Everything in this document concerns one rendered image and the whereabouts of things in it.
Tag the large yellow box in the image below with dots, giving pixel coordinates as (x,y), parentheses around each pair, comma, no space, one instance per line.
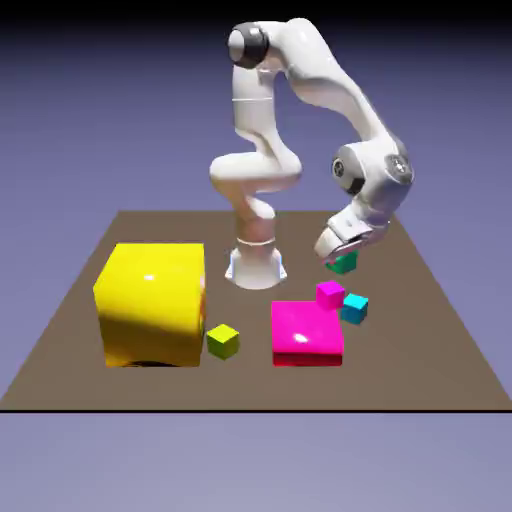
(150,304)

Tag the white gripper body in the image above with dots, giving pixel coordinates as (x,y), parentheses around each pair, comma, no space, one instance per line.
(334,239)

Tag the large magenta box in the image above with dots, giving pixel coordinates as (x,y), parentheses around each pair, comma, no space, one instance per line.
(306,332)

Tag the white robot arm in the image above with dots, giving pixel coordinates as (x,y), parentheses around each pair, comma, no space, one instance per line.
(256,120)

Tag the small yellow-green cube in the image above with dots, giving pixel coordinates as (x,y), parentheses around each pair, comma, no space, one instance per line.
(222,340)

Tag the small cyan cube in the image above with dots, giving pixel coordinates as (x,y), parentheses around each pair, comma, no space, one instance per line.
(354,308)

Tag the small magenta cube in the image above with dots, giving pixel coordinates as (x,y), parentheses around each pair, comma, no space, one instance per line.
(329,294)

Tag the small green cube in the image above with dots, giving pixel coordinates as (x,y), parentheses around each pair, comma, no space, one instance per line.
(344,264)

